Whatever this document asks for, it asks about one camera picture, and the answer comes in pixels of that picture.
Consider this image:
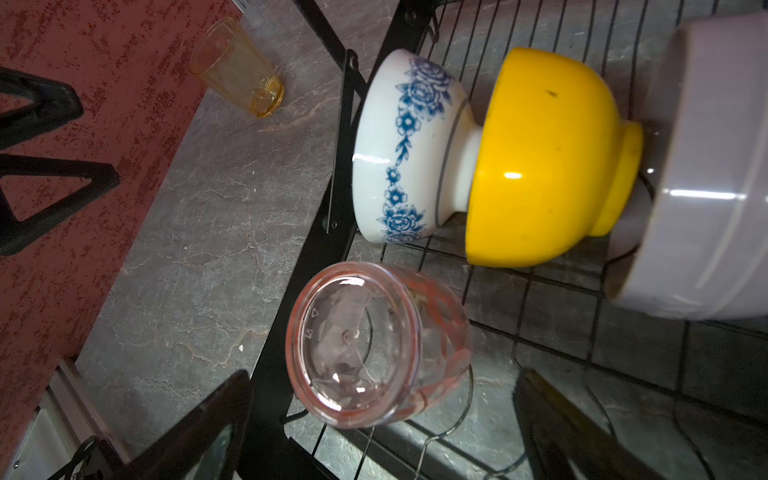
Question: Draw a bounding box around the black wire dish rack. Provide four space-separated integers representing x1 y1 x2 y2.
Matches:
238 1 767 479

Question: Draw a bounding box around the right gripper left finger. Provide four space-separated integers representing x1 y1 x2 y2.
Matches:
47 368 254 480

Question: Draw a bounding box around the yellow bowl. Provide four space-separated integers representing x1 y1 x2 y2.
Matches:
465 48 643 268

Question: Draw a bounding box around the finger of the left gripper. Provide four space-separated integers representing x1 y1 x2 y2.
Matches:
1 67 84 149
1 154 120 257

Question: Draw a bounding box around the pale pink bowl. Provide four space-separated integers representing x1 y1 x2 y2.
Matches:
604 11 767 320

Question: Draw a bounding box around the amber transparent cup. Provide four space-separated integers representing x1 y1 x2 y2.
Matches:
189 17 285 118

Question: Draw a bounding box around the white blue floral bowl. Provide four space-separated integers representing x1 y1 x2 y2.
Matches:
352 49 482 243

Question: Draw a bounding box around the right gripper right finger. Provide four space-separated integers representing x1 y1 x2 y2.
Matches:
513 368 661 479

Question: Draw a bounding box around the pink transparent cup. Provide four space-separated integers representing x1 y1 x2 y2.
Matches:
285 261 472 429

